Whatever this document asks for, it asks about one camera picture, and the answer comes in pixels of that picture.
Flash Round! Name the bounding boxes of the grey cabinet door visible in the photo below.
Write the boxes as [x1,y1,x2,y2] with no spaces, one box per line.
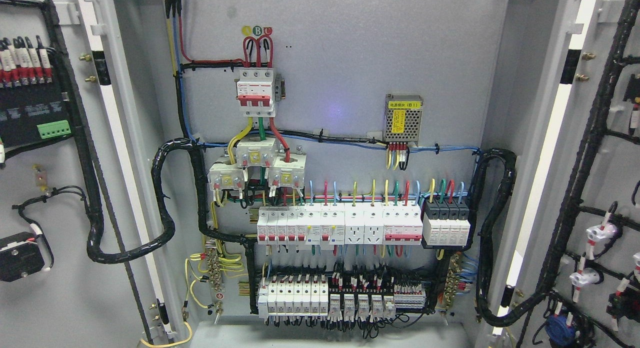
[0,0,193,348]
[512,0,640,348]

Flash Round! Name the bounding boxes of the white current transformers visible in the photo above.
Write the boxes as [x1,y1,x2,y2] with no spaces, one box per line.
[208,136,306,197]

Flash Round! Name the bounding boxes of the white socket breaker row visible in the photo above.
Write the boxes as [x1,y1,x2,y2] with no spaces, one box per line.
[257,202,423,250]

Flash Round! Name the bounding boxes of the metal mesh power supply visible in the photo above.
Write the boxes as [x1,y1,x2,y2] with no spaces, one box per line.
[383,93,424,143]

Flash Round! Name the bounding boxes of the red white main breaker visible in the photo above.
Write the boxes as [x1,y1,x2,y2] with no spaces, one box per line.
[235,67,286,118]

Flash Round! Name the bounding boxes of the lower relay module row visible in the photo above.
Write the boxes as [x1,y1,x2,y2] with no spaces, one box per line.
[256,267,428,328]

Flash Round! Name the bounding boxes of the black white surge protector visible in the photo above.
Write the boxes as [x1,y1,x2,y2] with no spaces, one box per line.
[422,198,471,251]

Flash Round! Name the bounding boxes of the black cable loom right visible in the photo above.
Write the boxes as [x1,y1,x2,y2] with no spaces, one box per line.
[470,147,546,328]

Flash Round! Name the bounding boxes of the black cable loom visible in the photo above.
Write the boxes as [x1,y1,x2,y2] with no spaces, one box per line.
[86,137,261,316]
[470,147,546,328]

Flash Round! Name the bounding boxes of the black cable loom left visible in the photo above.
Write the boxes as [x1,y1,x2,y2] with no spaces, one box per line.
[86,137,261,316]

